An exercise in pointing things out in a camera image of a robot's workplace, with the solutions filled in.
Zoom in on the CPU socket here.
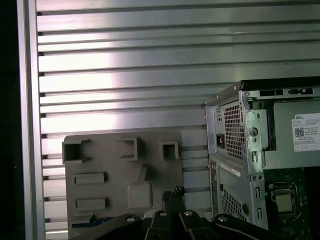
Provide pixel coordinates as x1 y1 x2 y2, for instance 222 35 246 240
267 181 302 222

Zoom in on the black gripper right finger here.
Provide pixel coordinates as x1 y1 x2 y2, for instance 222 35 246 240
174 186 288 240

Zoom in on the grey plastic parts rack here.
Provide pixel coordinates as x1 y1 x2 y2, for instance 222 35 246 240
61 129 185 240

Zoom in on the black open PC case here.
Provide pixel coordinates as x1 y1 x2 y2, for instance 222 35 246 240
204 79 320 232

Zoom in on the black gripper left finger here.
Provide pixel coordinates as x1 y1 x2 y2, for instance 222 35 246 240
71 190 180 240

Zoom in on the grey power supply unit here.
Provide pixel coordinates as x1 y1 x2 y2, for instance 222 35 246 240
213 99 320 171

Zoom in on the green motherboard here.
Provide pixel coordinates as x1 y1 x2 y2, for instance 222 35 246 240
263 167 320 226

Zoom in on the silver CPU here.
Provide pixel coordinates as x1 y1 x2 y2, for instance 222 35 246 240
274 193 297 215

